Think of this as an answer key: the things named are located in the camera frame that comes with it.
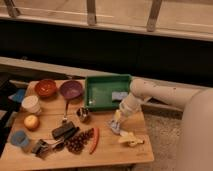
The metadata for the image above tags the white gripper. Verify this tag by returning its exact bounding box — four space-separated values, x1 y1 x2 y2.
113 93 141 126

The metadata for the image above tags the white towel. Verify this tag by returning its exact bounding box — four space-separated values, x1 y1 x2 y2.
108 119 121 135

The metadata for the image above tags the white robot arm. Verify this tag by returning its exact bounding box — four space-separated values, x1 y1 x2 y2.
110 79 213 171

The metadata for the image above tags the blue grey sponge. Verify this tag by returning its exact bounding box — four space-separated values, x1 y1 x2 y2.
112 92 128 101

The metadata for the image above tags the red chili pepper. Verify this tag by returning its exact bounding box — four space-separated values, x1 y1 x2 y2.
89 127 99 154

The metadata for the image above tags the peeled toy banana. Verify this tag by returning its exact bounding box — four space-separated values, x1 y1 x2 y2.
118 131 144 147

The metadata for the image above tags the green plastic tray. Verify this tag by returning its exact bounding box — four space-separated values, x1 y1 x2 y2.
84 74 132 111

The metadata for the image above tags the small metal cup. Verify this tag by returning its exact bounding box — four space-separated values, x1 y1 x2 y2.
76 107 89 122

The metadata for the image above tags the dark grape bunch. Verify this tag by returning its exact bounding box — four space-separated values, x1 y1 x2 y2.
65 129 94 154

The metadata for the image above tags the purple bowl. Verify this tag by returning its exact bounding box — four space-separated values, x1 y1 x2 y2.
59 80 83 100

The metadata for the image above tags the metal spoon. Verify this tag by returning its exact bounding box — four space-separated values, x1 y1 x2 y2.
62 100 69 124

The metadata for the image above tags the black rectangular block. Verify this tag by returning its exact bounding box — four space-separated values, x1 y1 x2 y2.
52 121 80 140

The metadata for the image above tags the wooden table board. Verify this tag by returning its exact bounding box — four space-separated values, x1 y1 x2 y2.
0 79 155 171

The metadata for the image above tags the orange red bowl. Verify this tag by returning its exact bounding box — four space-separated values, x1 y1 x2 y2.
34 79 57 98

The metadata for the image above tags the yellow apple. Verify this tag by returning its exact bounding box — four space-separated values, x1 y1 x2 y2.
24 115 40 131

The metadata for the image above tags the white cup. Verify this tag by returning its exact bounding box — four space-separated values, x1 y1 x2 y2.
21 95 41 114

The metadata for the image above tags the blue cloth at left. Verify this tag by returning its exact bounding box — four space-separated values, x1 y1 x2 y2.
10 89 26 103

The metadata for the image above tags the blue cup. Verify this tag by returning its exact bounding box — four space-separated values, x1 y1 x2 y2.
10 130 30 148

